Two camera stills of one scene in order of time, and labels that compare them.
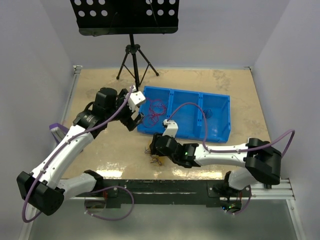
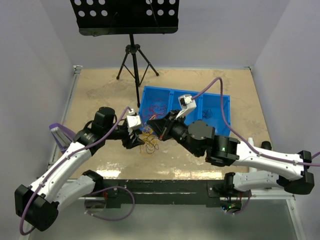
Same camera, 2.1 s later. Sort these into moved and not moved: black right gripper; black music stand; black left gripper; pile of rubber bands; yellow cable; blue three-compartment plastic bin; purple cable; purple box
Moved: black right gripper; black left gripper; yellow cable; pile of rubber bands
Not moved: blue three-compartment plastic bin; purple box; black music stand; purple cable
